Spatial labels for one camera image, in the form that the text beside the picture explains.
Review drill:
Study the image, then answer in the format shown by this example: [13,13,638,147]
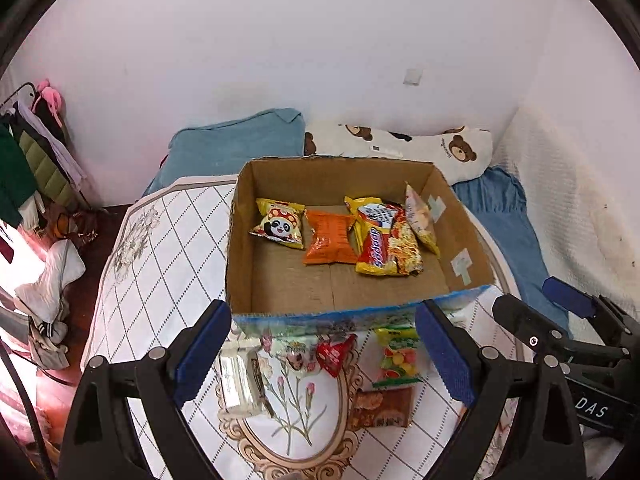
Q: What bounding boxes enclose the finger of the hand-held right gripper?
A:
[542,276,640,347]
[492,294,630,367]

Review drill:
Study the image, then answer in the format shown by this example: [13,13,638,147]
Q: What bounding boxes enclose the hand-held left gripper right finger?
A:
[415,299,586,480]

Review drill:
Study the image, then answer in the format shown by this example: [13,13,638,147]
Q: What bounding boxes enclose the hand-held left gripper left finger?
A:
[59,299,233,480]

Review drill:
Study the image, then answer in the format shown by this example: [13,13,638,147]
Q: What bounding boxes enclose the silver clear snack packet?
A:
[217,342,276,418]

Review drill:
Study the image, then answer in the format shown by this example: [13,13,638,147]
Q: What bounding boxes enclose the green fruit candy packet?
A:
[372,327,423,388]

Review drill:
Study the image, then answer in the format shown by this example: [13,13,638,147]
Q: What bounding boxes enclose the brown snack packet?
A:
[347,387,416,431]

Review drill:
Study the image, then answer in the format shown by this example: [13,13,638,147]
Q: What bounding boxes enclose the white pink snack packet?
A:
[260,335,323,378]

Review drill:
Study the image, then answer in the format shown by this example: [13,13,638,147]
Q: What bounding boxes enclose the cardboard box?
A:
[225,156,497,333]

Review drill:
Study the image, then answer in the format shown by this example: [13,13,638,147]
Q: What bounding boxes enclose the red candy packet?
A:
[315,334,358,378]

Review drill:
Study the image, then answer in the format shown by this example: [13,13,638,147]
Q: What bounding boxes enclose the white knit blanket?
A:
[492,105,640,343]

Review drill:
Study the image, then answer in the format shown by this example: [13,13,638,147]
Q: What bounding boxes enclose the blue blanket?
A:
[452,166,571,336]

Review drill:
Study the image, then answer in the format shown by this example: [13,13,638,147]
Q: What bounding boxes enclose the floral print table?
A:
[80,175,521,480]

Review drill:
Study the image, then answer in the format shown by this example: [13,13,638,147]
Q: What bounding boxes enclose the yellow noodle packet red label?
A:
[344,196,425,277]

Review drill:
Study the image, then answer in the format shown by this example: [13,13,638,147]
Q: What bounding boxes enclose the pale clear snack packet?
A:
[404,182,442,258]

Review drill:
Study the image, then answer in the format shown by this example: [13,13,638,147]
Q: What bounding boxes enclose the yellow panda snack packet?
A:
[248,198,307,251]

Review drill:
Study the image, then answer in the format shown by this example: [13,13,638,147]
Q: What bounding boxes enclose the black white striped garment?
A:
[27,320,71,368]

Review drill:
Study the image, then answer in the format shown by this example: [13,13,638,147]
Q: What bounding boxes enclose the orange snack packet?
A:
[302,209,358,266]

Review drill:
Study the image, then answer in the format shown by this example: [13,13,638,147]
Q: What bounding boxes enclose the white cloth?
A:
[15,240,87,323]

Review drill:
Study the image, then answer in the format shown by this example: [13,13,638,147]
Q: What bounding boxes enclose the brown bag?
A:
[42,210,101,247]

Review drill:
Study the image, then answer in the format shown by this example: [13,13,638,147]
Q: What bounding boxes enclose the bear print pillow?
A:
[303,122,494,186]

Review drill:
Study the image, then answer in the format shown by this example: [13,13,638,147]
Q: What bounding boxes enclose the teal pillow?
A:
[142,107,307,198]

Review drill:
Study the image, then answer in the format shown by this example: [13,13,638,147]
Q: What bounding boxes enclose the black clothes rack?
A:
[0,82,106,216]

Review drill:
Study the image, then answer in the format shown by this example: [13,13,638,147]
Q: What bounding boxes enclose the lavender garment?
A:
[20,105,88,192]

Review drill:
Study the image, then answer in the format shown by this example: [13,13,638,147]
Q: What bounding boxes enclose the olive puffer vest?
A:
[20,130,67,202]

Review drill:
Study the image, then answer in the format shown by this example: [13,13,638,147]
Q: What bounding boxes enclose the dark green garment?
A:
[0,125,38,226]

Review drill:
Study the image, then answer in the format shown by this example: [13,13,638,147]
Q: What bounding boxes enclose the pink hanging item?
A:
[35,79,64,127]

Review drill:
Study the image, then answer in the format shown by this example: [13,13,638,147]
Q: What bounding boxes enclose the black cable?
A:
[0,345,56,480]

